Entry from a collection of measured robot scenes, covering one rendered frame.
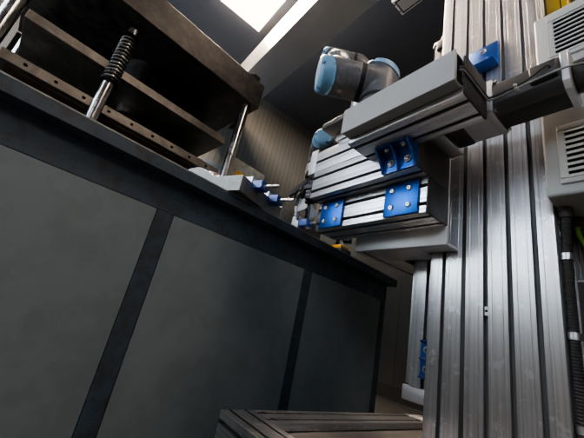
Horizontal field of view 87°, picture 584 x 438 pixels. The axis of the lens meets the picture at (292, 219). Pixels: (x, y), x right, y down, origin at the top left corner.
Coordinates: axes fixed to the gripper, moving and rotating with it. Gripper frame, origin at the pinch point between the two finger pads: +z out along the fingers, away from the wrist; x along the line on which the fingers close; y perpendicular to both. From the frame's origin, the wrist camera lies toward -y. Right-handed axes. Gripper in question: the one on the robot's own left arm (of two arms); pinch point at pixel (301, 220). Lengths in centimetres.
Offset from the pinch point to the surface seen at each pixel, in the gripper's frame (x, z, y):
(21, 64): -98, -41, -89
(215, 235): -33.4, 18.6, -3.7
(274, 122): 146, -237, -238
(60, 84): -84, -42, -88
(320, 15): 28, -187, -51
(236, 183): -35.9, 2.3, 4.1
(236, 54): 47, -262, -214
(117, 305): -54, 44, -4
